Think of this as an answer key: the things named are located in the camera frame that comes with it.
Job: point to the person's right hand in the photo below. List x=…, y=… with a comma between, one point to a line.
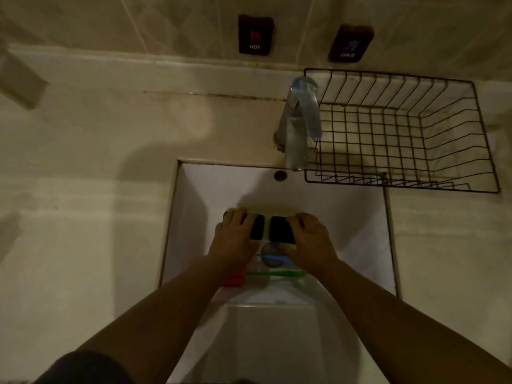
x=312, y=247

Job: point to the person's left hand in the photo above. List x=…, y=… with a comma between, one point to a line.
x=234, y=245

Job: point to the person's left thumb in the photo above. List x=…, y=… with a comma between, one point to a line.
x=254, y=247

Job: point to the person's right thumb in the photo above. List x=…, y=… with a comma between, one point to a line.
x=288, y=249

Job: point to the black rectangular pad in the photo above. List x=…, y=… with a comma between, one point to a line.
x=257, y=227
x=280, y=229

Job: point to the clear container with green rim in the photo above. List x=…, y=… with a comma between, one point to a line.
x=276, y=273

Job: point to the person's right forearm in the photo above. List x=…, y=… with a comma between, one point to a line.
x=400, y=327

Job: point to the person's left forearm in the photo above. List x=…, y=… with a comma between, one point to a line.
x=160, y=315

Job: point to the blue stick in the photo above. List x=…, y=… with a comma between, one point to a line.
x=274, y=257

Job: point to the metal sink drain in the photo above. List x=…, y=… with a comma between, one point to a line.
x=271, y=248

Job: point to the red small item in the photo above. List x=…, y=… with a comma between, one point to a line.
x=234, y=279

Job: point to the white sink basin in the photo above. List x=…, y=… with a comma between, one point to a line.
x=344, y=231

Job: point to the translucent white plastic tub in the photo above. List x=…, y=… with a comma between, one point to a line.
x=272, y=343

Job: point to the chrome faucet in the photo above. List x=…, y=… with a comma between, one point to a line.
x=299, y=119

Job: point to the person's dark clothing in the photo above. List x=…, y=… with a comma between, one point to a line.
x=84, y=369

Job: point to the dark wall sign red symbol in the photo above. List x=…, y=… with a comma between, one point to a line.
x=255, y=35

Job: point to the dark wall sign blue symbol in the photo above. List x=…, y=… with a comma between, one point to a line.
x=351, y=43

